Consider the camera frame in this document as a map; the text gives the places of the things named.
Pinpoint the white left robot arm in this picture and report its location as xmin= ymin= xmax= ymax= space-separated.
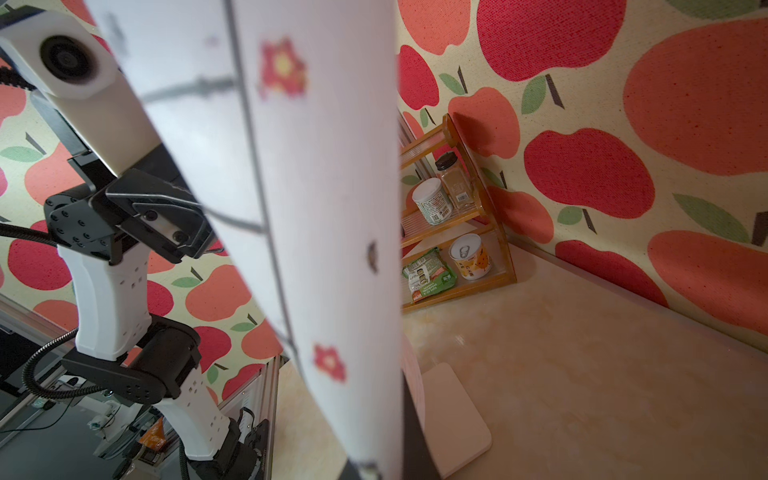
xmin=2 ymin=89 xmax=271 ymax=479

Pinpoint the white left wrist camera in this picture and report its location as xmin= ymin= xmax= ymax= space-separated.
xmin=1 ymin=6 xmax=161 ymax=176

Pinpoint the restaurant special menu sheet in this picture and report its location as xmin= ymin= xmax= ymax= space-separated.
xmin=401 ymin=334 xmax=426 ymax=429

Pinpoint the black capped glass jar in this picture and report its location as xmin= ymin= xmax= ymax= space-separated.
xmin=435 ymin=151 xmax=474 ymax=209

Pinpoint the white dotted menu sheet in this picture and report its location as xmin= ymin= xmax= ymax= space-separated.
xmin=88 ymin=1 xmax=404 ymax=479

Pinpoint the green snack packet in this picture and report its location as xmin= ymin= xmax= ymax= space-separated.
xmin=402 ymin=247 xmax=458 ymax=303

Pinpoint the left white rack box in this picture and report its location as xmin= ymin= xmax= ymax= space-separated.
xmin=422 ymin=363 xmax=492 ymax=479

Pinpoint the wooden spice shelf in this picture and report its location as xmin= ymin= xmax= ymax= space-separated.
xmin=400 ymin=114 xmax=518 ymax=314

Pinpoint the white lidded jar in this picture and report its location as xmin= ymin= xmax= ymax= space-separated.
xmin=411 ymin=178 xmax=453 ymax=225

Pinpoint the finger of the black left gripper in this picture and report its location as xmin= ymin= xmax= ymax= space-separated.
xmin=106 ymin=169 xmax=216 ymax=264

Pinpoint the pull tab tin can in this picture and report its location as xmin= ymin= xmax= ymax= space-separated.
xmin=449 ymin=233 xmax=492 ymax=281

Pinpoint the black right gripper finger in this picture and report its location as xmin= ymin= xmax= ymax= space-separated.
xmin=339 ymin=378 xmax=441 ymax=480

